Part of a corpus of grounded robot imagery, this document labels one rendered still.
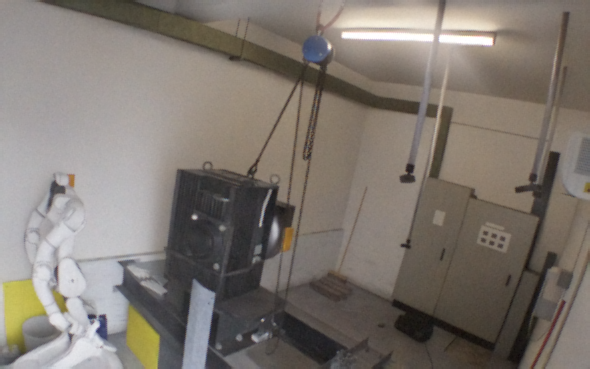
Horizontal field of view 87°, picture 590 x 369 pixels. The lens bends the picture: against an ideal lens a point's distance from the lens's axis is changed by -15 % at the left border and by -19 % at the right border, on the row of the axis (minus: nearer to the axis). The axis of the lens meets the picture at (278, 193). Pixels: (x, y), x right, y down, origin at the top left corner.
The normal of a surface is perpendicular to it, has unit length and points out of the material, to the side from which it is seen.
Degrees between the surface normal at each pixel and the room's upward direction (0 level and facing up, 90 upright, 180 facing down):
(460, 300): 90
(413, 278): 90
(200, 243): 90
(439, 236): 90
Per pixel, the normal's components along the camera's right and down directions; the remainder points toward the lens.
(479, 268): -0.67, 0.00
